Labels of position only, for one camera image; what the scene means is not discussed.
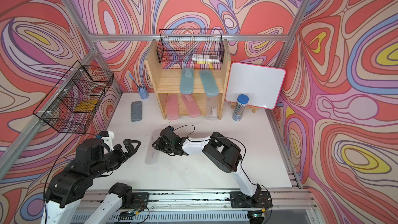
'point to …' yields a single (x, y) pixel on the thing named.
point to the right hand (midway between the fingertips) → (155, 150)
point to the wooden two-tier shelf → (164, 82)
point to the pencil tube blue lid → (240, 107)
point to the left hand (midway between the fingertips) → (137, 147)
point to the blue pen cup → (142, 90)
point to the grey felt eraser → (136, 111)
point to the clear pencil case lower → (211, 108)
